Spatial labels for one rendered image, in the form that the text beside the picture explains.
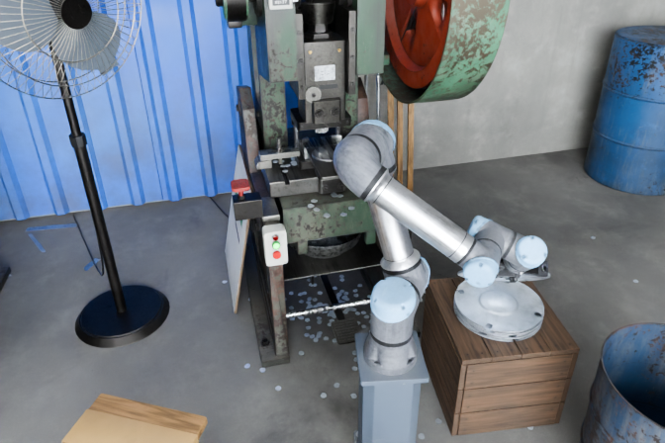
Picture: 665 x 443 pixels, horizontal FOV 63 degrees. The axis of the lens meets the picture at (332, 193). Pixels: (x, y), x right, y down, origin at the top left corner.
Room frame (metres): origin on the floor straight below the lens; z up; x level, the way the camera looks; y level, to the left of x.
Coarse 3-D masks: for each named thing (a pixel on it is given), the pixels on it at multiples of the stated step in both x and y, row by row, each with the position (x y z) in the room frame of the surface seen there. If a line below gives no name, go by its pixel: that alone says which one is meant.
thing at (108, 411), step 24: (96, 408) 1.05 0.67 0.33; (120, 408) 1.05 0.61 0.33; (144, 408) 1.05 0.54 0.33; (168, 408) 1.05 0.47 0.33; (72, 432) 0.97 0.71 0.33; (96, 432) 0.97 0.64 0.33; (120, 432) 0.97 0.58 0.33; (144, 432) 0.97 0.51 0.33; (168, 432) 0.97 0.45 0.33; (192, 432) 0.97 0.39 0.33
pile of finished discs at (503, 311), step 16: (464, 288) 1.49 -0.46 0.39; (480, 288) 1.49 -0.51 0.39; (496, 288) 1.49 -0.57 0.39; (512, 288) 1.49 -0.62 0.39; (528, 288) 1.48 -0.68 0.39; (464, 304) 1.41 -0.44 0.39; (480, 304) 1.41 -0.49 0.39; (496, 304) 1.40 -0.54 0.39; (512, 304) 1.40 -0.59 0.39; (528, 304) 1.40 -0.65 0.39; (464, 320) 1.34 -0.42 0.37; (480, 320) 1.33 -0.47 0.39; (496, 320) 1.33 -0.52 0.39; (512, 320) 1.32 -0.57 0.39; (528, 320) 1.32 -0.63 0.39; (496, 336) 1.28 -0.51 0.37; (512, 336) 1.28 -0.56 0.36; (528, 336) 1.28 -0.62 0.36
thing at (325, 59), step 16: (304, 48) 1.80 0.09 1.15; (320, 48) 1.81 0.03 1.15; (336, 48) 1.82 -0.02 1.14; (320, 64) 1.81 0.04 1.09; (336, 64) 1.82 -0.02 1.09; (320, 80) 1.81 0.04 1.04; (336, 80) 1.82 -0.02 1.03; (320, 96) 1.80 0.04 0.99; (336, 96) 1.82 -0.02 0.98; (304, 112) 1.80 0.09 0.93; (320, 112) 1.76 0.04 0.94; (336, 112) 1.78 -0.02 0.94
